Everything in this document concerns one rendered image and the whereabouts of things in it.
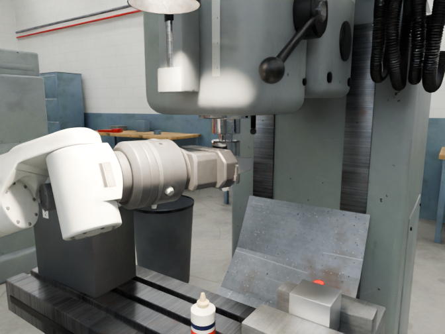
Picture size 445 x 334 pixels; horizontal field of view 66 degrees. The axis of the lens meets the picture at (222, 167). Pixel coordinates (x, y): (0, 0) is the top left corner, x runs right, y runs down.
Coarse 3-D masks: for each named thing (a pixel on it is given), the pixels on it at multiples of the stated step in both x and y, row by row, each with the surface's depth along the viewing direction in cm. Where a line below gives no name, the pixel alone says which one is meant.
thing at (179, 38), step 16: (160, 16) 43; (176, 16) 42; (192, 16) 43; (160, 32) 43; (176, 32) 42; (192, 32) 43; (160, 48) 44; (176, 48) 42; (192, 48) 44; (160, 64) 44; (176, 64) 43; (192, 64) 44; (160, 80) 44; (176, 80) 43; (192, 80) 44
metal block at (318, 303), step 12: (300, 288) 51; (312, 288) 51; (324, 288) 51; (300, 300) 49; (312, 300) 48; (324, 300) 48; (336, 300) 49; (300, 312) 49; (312, 312) 48; (324, 312) 47; (336, 312) 50; (324, 324) 47; (336, 324) 50
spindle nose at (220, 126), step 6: (216, 120) 53; (222, 120) 53; (228, 120) 53; (234, 120) 53; (216, 126) 53; (222, 126) 53; (228, 126) 53; (234, 126) 53; (216, 132) 53; (222, 132) 53; (228, 132) 53; (234, 132) 53
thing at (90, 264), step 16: (48, 224) 80; (128, 224) 80; (48, 240) 81; (64, 240) 77; (80, 240) 74; (96, 240) 73; (112, 240) 76; (128, 240) 81; (48, 256) 82; (64, 256) 78; (80, 256) 75; (96, 256) 73; (112, 256) 77; (128, 256) 81; (48, 272) 83; (64, 272) 79; (80, 272) 76; (96, 272) 74; (112, 272) 77; (128, 272) 82; (80, 288) 77; (96, 288) 74; (112, 288) 78
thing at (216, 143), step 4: (212, 140) 55; (216, 140) 54; (220, 140) 54; (224, 140) 54; (228, 140) 54; (232, 140) 54; (236, 140) 54; (212, 144) 55; (216, 144) 54; (220, 144) 53; (224, 144) 53; (228, 144) 53; (232, 144) 54; (236, 144) 54
